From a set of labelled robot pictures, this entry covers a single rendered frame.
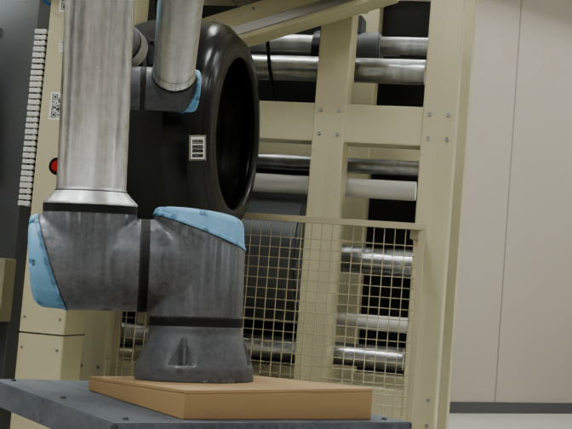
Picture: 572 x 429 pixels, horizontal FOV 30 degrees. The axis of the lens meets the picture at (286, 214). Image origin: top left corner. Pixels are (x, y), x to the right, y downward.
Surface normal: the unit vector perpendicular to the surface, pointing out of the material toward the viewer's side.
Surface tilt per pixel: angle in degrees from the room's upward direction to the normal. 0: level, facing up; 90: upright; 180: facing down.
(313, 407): 90
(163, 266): 91
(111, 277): 107
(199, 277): 88
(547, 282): 90
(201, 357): 68
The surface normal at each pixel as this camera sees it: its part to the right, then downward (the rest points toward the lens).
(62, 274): 0.13, 0.16
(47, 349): -0.22, -0.08
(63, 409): -0.83, -0.11
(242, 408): 0.55, -0.01
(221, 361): 0.50, -0.40
